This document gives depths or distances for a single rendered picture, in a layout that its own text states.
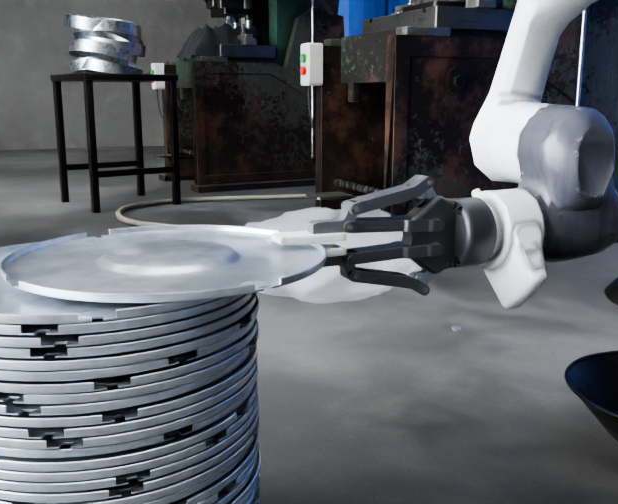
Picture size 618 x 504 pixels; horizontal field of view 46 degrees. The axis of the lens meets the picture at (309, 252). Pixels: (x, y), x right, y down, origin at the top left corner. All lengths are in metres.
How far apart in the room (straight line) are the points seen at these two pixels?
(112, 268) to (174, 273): 0.06
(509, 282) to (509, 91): 0.25
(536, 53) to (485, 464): 0.51
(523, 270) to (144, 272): 0.39
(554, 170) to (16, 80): 6.21
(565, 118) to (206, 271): 0.42
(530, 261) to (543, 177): 0.10
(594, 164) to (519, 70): 0.16
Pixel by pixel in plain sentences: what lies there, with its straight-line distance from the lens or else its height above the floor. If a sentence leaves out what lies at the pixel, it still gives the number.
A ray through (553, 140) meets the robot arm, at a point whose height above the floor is 0.41.
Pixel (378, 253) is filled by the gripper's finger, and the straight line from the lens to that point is 0.75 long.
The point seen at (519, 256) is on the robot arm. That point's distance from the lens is 0.79.
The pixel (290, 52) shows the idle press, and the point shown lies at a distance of 3.79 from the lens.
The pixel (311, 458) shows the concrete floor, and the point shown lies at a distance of 0.98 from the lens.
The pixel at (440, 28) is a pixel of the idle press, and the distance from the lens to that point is 2.10.
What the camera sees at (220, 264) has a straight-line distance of 0.64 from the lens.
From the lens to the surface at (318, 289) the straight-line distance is 1.57.
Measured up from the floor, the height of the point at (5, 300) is 0.31.
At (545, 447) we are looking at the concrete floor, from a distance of 1.06.
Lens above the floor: 0.46
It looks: 12 degrees down
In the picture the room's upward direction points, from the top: straight up
